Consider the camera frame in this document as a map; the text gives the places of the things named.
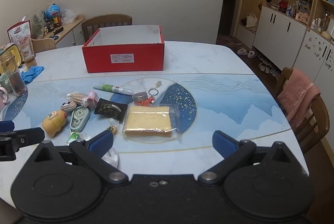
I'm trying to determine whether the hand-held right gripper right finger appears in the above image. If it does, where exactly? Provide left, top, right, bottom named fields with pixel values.
left=197, top=131, right=294, bottom=186

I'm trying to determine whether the red toy keychain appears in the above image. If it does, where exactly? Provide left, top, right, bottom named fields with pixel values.
left=134, top=88, right=160, bottom=107

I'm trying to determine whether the white wooden sideboard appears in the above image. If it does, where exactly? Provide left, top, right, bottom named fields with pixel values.
left=51, top=15, right=85, bottom=48

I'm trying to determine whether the pink paper roll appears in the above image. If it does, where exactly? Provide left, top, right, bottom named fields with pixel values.
left=87, top=91, right=101, bottom=110

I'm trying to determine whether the brown slatted wooden chair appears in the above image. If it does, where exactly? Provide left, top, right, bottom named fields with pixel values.
left=81, top=14, right=133, bottom=43

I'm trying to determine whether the bread slice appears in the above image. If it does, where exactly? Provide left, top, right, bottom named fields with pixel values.
left=122, top=103, right=182, bottom=140

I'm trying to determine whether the yellow rimmed container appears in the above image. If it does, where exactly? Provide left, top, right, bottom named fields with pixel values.
left=0, top=43, right=22, bottom=75

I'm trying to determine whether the pink mug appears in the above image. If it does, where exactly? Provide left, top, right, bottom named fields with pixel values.
left=0, top=87, right=9, bottom=112

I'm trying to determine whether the blue cloth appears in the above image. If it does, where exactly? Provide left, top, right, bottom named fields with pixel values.
left=20, top=66, right=45, bottom=85

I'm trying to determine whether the glass of yellow tea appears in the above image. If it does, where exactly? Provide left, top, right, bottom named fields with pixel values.
left=19, top=42, right=38, bottom=69

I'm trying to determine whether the tall glass cup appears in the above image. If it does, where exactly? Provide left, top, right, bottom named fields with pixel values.
left=0, top=51, right=28, bottom=97

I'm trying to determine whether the pink towel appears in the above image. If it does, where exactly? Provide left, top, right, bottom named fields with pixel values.
left=277, top=68, right=321, bottom=131

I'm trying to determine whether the wooden chair with towel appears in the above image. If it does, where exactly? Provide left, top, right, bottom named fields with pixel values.
left=274, top=67, right=331, bottom=154

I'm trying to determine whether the white tote bag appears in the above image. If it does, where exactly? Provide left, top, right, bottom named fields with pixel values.
left=245, top=13, right=258, bottom=29

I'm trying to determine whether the red snack bag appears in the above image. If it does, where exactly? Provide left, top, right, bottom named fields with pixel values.
left=7, top=20, right=32, bottom=43

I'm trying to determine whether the green mug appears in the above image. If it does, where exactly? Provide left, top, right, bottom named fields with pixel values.
left=0, top=74, right=13, bottom=94

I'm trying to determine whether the clear plastic bag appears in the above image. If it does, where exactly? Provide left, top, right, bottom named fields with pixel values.
left=61, top=9, right=78, bottom=25

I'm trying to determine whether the white green correction pen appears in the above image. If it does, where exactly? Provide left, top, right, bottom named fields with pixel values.
left=93, top=83, right=134, bottom=95

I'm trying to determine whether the red sauce jar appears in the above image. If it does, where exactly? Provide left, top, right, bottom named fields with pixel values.
left=53, top=11, right=62, bottom=29

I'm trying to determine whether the round metal tin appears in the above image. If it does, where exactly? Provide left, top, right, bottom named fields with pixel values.
left=133, top=92, right=149, bottom=103

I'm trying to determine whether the light wooden child seat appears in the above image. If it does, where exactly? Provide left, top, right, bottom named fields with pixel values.
left=31, top=37, right=57, bottom=53

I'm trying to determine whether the blue globe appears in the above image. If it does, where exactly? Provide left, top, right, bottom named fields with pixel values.
left=47, top=3, right=61, bottom=18

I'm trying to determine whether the black snack packet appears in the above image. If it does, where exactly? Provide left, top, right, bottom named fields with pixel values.
left=94, top=98, right=128, bottom=123

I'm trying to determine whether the white cabinet with stickers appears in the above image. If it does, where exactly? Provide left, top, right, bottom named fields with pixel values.
left=292, top=28, right=334, bottom=89

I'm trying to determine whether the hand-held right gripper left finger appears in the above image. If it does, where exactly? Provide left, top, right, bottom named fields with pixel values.
left=33, top=131, right=129, bottom=183

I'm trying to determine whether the red cardboard box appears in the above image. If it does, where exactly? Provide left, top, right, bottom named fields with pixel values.
left=82, top=25, right=165, bottom=74

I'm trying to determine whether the white plastic packet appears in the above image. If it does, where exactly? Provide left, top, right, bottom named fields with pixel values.
left=101, top=148, right=120, bottom=170

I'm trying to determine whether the pale green correction tape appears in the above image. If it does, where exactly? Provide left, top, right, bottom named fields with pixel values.
left=69, top=106, right=91, bottom=133

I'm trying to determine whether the bag of cotton swabs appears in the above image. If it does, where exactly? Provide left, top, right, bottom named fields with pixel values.
left=66, top=92, right=92, bottom=106

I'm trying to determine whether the green tube packet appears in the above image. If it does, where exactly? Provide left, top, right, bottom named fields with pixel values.
left=68, top=132, right=92, bottom=146

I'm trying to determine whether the green plant packet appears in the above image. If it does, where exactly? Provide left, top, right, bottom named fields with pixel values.
left=32, top=10, right=46, bottom=40

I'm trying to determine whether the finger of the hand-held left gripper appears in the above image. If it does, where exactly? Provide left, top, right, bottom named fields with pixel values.
left=12, top=127, right=46, bottom=148
left=0, top=121, right=15, bottom=132

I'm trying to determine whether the white lower cabinet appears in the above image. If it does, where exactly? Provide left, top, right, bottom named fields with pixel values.
left=252, top=6, right=307, bottom=68

